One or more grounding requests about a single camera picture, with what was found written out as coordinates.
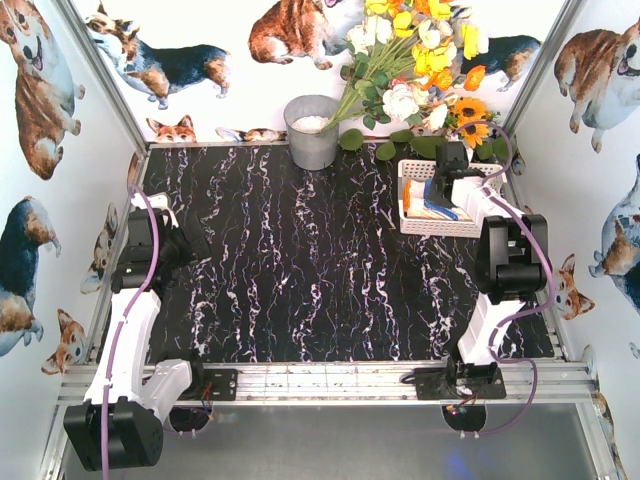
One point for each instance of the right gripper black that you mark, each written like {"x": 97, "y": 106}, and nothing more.
{"x": 445, "y": 183}

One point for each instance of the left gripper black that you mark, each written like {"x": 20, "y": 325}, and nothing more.
{"x": 187, "y": 240}

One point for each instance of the blue dotted glove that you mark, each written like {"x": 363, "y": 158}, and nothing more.
{"x": 437, "y": 197}

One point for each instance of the white glove orange cuff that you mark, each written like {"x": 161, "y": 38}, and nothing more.
{"x": 419, "y": 189}

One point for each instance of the yellow coated glove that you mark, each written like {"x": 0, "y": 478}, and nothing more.
{"x": 406, "y": 192}

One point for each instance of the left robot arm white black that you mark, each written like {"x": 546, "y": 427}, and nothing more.
{"x": 119, "y": 424}

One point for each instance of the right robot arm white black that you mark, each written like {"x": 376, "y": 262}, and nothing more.
{"x": 511, "y": 263}

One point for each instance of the white perforated storage basket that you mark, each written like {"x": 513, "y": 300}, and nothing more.
{"x": 475, "y": 198}

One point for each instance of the artificial flower bouquet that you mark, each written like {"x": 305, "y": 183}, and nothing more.
{"x": 418, "y": 63}

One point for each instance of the grey metal bucket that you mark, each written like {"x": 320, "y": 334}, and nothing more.
{"x": 312, "y": 139}

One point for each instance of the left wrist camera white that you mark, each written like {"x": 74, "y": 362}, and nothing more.
{"x": 159, "y": 201}

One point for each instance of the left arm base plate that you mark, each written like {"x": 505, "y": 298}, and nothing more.
{"x": 212, "y": 385}

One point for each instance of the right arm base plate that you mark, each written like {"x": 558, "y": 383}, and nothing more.
{"x": 441, "y": 384}

